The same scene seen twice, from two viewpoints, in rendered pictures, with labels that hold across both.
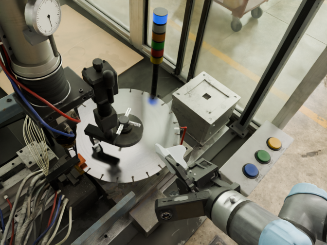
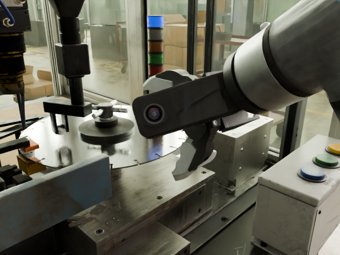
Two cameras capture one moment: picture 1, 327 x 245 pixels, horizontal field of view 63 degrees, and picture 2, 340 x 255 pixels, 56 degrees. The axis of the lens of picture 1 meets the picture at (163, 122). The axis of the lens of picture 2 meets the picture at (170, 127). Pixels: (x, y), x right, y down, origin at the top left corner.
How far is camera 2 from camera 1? 0.46 m
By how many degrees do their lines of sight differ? 33
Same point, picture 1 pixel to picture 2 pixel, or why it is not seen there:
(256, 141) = (309, 150)
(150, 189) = (145, 215)
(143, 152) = (132, 144)
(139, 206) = (126, 245)
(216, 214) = (243, 55)
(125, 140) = (105, 133)
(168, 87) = not seen: hidden behind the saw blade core
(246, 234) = (301, 9)
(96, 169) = (53, 159)
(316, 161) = not seen: outside the picture
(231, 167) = (278, 172)
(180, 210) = (180, 100)
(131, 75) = not seen: hidden behind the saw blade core
